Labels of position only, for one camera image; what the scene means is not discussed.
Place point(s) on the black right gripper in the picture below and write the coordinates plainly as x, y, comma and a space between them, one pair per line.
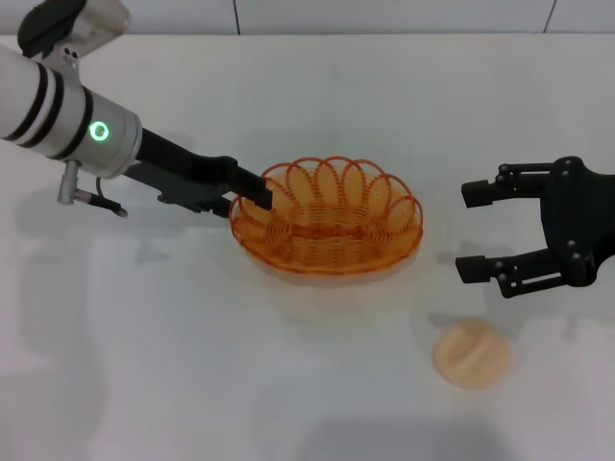
581, 221

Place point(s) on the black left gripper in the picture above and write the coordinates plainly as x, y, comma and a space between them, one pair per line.
182, 177

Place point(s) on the round tan bread bun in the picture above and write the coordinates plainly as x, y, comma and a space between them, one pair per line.
473, 354

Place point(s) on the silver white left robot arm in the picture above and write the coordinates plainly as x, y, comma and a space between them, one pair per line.
62, 110

